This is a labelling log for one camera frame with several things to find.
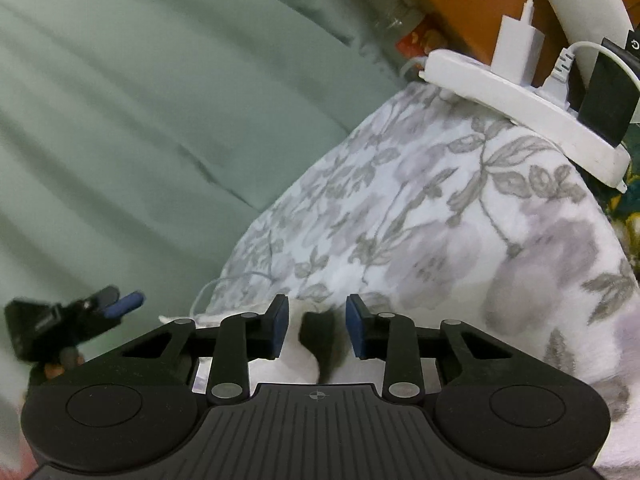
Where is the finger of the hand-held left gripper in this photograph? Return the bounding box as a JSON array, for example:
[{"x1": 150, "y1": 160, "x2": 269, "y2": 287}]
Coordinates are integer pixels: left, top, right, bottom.
[
  {"x1": 104, "y1": 291, "x2": 147, "y2": 319},
  {"x1": 96, "y1": 285, "x2": 122, "y2": 309}
]

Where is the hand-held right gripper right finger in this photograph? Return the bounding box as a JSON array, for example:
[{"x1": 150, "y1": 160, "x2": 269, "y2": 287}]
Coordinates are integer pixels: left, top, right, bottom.
[{"x1": 346, "y1": 294, "x2": 521, "y2": 404}]

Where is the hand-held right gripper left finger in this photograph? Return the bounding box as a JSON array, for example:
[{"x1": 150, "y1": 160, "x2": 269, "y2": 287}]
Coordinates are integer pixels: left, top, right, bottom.
[{"x1": 117, "y1": 294, "x2": 291, "y2": 406}]

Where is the white sneaker shoe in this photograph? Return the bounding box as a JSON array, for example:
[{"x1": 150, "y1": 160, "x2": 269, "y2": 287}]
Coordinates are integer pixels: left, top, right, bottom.
[{"x1": 192, "y1": 300, "x2": 441, "y2": 393}]

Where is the white shoelace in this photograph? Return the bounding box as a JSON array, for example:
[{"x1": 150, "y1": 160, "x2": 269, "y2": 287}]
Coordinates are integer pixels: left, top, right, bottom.
[{"x1": 159, "y1": 271, "x2": 273, "y2": 331}]

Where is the person's left hand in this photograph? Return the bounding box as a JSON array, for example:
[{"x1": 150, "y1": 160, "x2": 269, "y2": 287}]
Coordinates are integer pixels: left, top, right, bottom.
[{"x1": 42, "y1": 347, "x2": 85, "y2": 382}]

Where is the grey floral white blanket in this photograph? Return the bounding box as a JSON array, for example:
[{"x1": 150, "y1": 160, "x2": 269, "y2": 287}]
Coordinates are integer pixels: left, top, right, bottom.
[{"x1": 192, "y1": 82, "x2": 640, "y2": 480}]

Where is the pale green curtain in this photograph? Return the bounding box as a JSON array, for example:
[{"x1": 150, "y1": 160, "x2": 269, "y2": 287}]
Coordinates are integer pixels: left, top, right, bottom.
[{"x1": 0, "y1": 0, "x2": 431, "y2": 411}]

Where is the white power strip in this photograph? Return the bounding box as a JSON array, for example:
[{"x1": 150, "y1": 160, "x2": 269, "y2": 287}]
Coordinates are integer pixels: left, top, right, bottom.
[{"x1": 419, "y1": 49, "x2": 632, "y2": 188}]

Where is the teal patterned bedspread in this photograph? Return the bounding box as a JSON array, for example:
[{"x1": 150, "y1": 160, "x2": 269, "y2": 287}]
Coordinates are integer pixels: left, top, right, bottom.
[{"x1": 600, "y1": 150, "x2": 640, "y2": 281}]

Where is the clear plastic bottle red label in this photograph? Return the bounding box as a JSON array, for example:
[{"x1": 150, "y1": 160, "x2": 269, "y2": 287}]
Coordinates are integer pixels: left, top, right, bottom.
[{"x1": 340, "y1": 0, "x2": 451, "y2": 61}]

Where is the white charger adapter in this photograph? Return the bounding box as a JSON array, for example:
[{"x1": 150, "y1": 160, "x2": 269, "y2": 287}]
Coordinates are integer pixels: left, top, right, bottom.
[{"x1": 491, "y1": 15, "x2": 546, "y2": 86}]

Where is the black rectangular device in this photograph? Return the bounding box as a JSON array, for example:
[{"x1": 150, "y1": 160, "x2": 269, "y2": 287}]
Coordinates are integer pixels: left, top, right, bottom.
[{"x1": 580, "y1": 37, "x2": 640, "y2": 147}]

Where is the white rounded device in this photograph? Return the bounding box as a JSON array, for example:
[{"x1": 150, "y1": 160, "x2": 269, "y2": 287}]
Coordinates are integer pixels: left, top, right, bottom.
[{"x1": 542, "y1": 0, "x2": 633, "y2": 61}]

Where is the white power strip cable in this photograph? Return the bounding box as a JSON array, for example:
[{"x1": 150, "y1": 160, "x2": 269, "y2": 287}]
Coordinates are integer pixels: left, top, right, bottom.
[{"x1": 400, "y1": 57, "x2": 431, "y2": 81}]

